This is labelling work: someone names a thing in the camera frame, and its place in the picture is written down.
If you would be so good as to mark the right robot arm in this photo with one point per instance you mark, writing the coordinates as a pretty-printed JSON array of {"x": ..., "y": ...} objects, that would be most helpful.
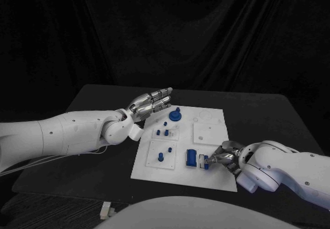
[{"x": 282, "y": 166}]

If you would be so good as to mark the small white block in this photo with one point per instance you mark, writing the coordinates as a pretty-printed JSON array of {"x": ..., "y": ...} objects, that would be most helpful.
[{"x": 105, "y": 210}]

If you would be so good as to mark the narrow blue block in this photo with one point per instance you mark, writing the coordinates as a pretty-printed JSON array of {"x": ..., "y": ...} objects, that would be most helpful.
[{"x": 206, "y": 162}]

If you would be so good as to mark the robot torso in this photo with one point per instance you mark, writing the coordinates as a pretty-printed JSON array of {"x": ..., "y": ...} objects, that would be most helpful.
[{"x": 190, "y": 214}]

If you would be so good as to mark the white task board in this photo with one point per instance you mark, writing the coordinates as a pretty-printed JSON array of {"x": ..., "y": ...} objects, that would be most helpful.
[{"x": 180, "y": 146}]

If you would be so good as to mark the blue gear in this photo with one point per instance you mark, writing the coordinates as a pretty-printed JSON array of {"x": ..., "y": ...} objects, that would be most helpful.
[{"x": 174, "y": 115}]

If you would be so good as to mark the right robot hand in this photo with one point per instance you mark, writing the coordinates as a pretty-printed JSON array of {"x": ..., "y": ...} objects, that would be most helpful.
[{"x": 223, "y": 157}]

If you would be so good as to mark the blue plug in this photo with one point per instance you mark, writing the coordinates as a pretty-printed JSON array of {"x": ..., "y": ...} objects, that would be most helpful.
[{"x": 165, "y": 132}]

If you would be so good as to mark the large blue block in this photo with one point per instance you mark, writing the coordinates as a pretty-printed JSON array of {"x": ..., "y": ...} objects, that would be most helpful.
[{"x": 190, "y": 158}]

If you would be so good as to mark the long blue cylinder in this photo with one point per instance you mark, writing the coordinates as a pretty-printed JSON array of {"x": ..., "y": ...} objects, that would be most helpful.
[{"x": 160, "y": 157}]

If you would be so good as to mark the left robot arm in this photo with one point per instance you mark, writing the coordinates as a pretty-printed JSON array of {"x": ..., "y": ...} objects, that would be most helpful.
[{"x": 59, "y": 132}]

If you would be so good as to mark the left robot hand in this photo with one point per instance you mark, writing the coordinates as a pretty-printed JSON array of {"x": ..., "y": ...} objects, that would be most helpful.
[{"x": 144, "y": 105}]

